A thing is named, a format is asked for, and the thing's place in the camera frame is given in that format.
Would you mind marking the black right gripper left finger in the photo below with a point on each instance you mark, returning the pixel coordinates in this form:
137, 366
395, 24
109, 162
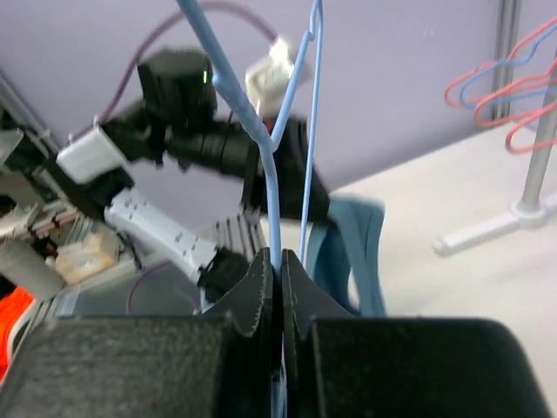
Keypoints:
215, 364

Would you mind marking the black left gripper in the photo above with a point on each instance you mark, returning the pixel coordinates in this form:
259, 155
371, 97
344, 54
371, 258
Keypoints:
290, 162

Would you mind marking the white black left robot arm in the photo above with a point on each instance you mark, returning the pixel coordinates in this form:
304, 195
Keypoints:
175, 117

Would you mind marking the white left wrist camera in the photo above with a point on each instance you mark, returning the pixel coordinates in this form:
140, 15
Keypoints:
266, 81

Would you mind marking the aluminium mounting rail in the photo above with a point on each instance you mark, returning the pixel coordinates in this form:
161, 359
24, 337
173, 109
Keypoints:
65, 225

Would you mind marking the blue tank top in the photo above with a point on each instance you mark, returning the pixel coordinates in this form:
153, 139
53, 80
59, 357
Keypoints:
343, 258

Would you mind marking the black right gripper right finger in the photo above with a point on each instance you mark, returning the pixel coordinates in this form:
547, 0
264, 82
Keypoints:
339, 365

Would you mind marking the white silver clothes rack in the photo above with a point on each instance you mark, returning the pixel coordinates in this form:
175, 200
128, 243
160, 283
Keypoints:
533, 133

